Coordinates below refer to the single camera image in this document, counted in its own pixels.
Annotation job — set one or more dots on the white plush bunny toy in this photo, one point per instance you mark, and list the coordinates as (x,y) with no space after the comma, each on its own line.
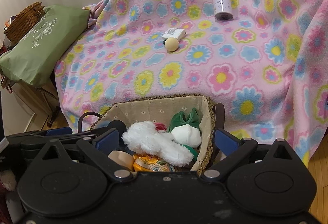
(143,138)

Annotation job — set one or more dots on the white tissue pack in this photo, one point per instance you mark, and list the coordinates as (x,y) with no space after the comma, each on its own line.
(174,33)

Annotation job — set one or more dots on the pink floral fleece blanket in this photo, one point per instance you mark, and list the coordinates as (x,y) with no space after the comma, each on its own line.
(267,65)

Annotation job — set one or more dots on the green Beauty bag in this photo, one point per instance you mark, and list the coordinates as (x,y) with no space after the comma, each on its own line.
(33,59)

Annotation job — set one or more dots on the brown wicker basket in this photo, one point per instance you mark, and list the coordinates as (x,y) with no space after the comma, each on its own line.
(24,22)

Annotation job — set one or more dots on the orange rainbow pouch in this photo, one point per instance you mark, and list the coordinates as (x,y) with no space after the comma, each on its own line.
(148,163)

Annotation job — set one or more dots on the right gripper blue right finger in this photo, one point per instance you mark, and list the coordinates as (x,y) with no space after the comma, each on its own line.
(236,151)

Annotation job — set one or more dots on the beige sponge in basket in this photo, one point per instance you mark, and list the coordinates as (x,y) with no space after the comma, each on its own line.
(123,159)

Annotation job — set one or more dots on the woven lined storage basket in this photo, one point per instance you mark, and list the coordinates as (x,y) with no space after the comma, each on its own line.
(162,109)

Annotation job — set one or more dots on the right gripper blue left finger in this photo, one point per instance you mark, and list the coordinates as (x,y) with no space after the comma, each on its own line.
(96,152)

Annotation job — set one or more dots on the green white plush radish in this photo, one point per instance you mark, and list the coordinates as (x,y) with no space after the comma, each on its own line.
(185,129)

